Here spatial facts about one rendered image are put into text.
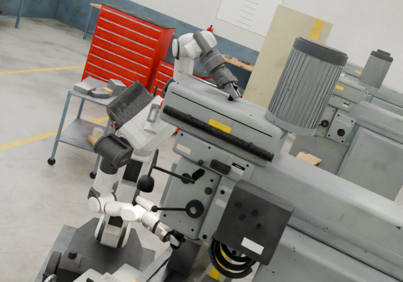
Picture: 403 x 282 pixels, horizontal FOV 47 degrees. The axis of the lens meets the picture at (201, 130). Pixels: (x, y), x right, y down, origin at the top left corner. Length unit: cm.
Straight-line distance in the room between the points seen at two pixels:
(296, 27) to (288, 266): 216
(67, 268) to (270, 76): 194
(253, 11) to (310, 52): 946
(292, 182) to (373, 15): 917
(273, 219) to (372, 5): 947
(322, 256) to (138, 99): 111
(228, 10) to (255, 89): 776
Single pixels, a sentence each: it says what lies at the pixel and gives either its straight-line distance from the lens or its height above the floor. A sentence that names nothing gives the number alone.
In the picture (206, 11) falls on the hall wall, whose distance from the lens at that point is 1145.
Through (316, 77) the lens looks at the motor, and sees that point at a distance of 168.
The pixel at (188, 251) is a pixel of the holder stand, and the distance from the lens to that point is 232.
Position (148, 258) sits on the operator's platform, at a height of 40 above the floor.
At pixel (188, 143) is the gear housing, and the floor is 169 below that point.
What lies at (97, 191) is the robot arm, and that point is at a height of 120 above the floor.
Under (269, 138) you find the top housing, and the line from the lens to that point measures 169.
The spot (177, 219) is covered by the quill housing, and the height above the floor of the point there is 137.
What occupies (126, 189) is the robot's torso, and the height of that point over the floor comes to 108.
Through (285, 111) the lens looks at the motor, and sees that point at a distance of 170.
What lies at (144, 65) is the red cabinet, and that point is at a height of 83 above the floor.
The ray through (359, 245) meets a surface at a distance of 178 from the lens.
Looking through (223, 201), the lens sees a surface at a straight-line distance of 181.
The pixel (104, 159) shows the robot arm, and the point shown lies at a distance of 221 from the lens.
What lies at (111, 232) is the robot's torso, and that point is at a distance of 289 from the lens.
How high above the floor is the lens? 228
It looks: 17 degrees down
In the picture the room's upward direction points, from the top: 20 degrees clockwise
